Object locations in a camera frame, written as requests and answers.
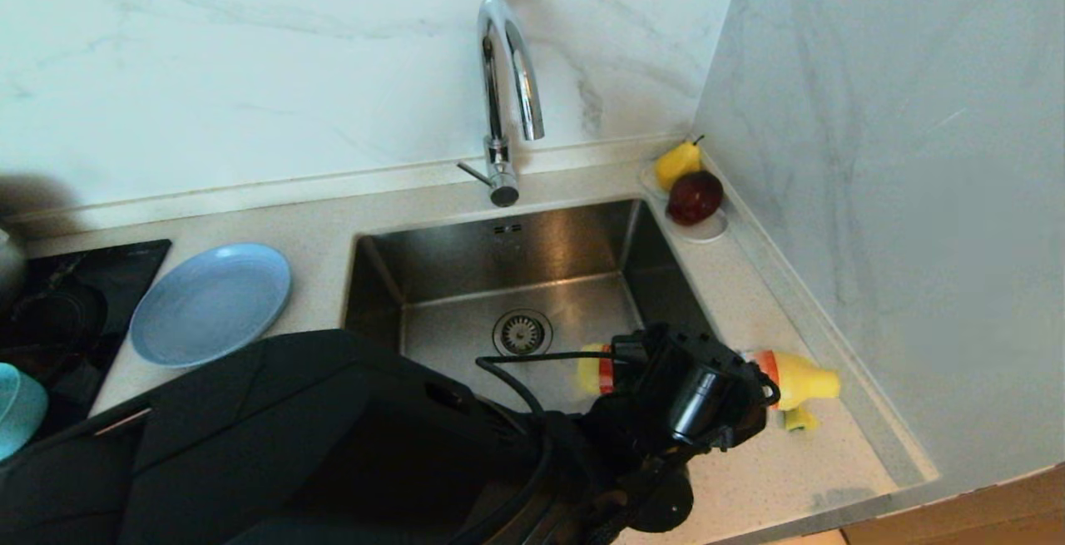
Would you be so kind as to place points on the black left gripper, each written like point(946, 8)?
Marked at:
point(699, 403)

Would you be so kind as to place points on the yellow orange dish soap bottle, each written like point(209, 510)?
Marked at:
point(803, 379)

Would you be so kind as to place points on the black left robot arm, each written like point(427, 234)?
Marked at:
point(291, 445)

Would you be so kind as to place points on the metal sink drain strainer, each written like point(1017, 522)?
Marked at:
point(522, 333)

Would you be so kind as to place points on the stainless steel sink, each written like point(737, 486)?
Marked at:
point(499, 254)

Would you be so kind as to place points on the yellow fish-shaped sponge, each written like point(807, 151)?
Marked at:
point(799, 420)

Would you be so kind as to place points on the small white dish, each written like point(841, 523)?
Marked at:
point(707, 233)

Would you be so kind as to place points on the dark red apple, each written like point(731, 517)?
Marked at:
point(695, 197)

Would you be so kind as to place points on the yellow pear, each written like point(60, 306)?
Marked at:
point(676, 164)

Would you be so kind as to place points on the chrome faucet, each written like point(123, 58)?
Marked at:
point(499, 71)

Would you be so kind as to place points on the wooden cabinet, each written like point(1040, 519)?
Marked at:
point(982, 520)

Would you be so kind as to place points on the blue plastic plate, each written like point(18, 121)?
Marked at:
point(208, 304)

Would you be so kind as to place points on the black induction cooktop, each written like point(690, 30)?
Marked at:
point(75, 304)

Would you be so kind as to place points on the teal ceramic bowl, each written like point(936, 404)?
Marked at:
point(21, 408)

